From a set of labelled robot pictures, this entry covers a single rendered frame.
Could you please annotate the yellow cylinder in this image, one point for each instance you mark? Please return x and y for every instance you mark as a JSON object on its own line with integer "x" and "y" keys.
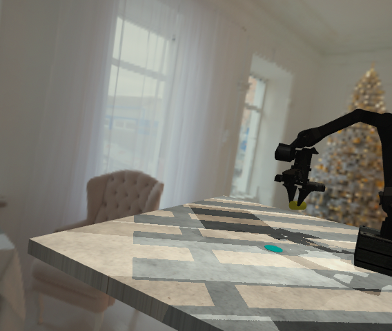
{"x": 293, "y": 205}

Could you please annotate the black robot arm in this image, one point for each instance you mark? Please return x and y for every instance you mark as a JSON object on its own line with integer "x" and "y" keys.
{"x": 308, "y": 138}

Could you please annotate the cyan circle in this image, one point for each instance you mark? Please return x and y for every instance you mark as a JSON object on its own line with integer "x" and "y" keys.
{"x": 273, "y": 248}

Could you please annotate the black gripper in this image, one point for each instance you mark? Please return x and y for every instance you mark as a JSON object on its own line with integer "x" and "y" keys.
{"x": 307, "y": 186}

